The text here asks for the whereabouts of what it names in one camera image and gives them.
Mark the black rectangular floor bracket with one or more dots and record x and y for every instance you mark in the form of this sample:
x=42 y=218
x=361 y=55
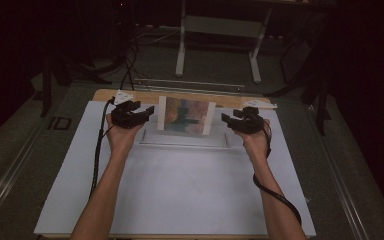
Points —
x=60 y=123

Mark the person's left hand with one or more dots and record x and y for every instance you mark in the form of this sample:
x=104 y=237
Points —
x=121 y=136

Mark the black tripod stand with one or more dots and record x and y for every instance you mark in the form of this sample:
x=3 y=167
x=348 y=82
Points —
x=313 y=76

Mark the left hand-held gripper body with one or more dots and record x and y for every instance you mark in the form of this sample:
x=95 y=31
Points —
x=125 y=115

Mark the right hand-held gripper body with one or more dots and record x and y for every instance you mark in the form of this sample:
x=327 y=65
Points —
x=251 y=121

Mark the person's right hand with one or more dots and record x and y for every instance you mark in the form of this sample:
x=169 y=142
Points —
x=255 y=141

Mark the painted picture card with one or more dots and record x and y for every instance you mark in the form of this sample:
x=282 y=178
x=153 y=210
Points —
x=185 y=115

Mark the white metal desk frame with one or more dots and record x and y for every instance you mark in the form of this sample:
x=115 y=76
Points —
x=220 y=30

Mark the white table sheet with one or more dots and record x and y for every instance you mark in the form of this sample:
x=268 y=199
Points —
x=186 y=193

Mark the metal rail bar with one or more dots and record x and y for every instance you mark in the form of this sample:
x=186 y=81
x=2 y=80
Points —
x=186 y=85

